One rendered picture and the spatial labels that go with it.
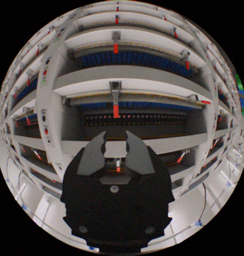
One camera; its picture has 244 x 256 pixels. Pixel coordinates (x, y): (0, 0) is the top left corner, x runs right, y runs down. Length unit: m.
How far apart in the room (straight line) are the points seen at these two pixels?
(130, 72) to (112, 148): 0.19
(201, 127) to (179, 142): 0.23
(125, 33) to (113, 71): 0.17
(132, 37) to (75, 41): 0.19
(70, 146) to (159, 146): 0.26
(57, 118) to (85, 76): 0.15
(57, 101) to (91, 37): 0.24
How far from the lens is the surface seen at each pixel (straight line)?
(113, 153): 0.23
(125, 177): 0.45
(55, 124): 0.27
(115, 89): 0.20
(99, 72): 0.21
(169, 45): 0.37
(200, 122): 0.50
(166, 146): 0.26
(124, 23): 0.49
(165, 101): 0.29
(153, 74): 0.22
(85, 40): 0.34
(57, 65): 0.30
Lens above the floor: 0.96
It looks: 17 degrees up
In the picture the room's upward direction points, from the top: 179 degrees clockwise
